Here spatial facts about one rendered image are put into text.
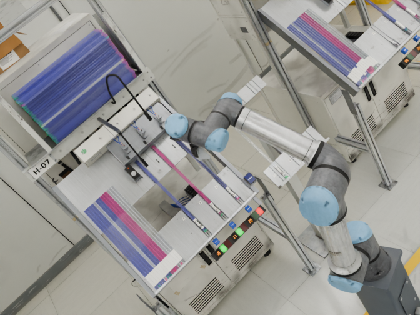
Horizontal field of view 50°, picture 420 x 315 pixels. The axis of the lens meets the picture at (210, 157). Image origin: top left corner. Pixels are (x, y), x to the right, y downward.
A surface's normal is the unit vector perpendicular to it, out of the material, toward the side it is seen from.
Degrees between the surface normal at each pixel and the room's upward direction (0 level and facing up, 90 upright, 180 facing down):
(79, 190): 45
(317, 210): 83
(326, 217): 82
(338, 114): 90
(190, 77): 90
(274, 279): 0
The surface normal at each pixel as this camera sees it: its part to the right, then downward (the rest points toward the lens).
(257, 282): -0.49, -0.69
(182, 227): 0.02, -0.30
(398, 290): 0.72, 0.02
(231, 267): 0.51, 0.26
